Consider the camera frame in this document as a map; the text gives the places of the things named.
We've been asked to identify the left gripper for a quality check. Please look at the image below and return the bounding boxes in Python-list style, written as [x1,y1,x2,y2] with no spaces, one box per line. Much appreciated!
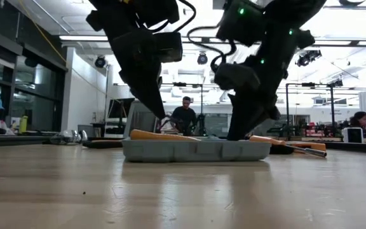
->
[111,28,168,121]

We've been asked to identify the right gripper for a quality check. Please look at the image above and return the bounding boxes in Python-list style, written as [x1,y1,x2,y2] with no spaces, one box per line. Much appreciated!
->
[227,53,288,141]

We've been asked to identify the wooden handled nut driver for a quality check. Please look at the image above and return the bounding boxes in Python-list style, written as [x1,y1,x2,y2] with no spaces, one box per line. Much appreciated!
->
[248,135,328,158]

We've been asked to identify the wooden handled hammer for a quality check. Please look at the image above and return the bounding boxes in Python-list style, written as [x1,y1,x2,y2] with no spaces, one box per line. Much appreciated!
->
[130,128,202,142]

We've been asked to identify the grey plastic tool case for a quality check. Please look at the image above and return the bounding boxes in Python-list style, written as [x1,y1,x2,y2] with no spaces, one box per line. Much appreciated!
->
[121,136,272,163]

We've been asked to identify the black and orange tool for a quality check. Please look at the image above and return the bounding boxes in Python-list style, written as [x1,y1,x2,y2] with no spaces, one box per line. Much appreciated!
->
[81,139,124,149]

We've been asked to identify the dark background monitor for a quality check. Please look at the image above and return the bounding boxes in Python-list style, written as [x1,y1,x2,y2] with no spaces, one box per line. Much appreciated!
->
[107,97,136,119]

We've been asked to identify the grey mesh office chair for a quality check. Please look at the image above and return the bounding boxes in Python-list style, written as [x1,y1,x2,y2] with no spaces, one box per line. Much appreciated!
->
[123,101,168,138]

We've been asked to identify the background workbench with equipment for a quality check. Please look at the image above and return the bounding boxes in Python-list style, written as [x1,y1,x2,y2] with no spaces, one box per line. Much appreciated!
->
[292,118,343,142]

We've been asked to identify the black ceiling spotlight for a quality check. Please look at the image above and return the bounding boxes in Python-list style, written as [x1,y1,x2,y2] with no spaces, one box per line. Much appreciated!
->
[295,50,323,67]

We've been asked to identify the shiny clear object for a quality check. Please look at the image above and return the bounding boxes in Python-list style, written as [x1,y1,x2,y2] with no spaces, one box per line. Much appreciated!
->
[50,129,88,144]

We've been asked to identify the white box device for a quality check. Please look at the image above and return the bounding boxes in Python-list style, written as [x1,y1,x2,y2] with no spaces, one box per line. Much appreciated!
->
[342,127,364,144]

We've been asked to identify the yellow green bottle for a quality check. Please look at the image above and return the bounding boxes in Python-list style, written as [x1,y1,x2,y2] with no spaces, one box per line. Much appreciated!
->
[18,115,29,134]

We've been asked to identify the tall black frame stand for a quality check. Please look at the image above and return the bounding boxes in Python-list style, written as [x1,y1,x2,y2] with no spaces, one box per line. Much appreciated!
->
[285,81,344,139]

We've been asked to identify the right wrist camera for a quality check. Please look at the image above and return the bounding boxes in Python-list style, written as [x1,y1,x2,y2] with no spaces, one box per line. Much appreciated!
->
[213,62,262,92]

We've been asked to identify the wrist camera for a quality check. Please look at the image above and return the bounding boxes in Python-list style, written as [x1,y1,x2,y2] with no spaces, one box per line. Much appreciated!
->
[213,62,262,92]
[153,31,184,64]

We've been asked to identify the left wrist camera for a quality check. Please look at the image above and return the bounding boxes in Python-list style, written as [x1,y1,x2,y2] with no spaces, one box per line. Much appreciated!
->
[153,31,184,64]

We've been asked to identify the black right camera cable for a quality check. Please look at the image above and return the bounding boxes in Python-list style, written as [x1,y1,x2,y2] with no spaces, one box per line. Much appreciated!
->
[186,25,238,73]

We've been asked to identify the black camera cable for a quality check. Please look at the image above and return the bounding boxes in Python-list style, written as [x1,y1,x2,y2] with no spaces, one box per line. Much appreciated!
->
[186,25,238,73]
[147,0,197,34]

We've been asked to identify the black left camera cable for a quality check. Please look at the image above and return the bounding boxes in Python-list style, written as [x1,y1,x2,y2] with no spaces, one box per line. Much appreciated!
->
[147,0,197,34]

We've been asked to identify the yellow cord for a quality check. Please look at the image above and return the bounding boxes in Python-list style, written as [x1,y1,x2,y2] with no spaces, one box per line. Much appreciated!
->
[17,0,67,64]

